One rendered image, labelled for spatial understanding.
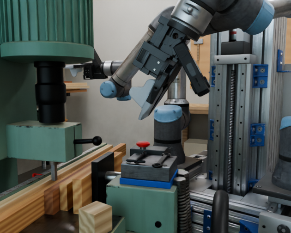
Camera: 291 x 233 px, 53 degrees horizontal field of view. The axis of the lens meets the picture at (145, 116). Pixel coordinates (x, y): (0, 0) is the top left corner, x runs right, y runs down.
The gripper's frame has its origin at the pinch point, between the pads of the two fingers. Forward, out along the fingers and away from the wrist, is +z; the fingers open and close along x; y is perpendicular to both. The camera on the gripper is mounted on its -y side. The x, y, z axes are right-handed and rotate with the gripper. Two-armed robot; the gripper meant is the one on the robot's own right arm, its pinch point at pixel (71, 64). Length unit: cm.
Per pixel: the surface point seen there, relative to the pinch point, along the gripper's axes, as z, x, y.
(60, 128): -56, -86, 6
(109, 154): -60, -76, 14
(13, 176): -33, -78, 22
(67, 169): -50, -77, 19
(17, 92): -43, -82, -1
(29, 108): -43, -79, 4
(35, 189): -51, -89, 17
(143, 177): -71, -83, 15
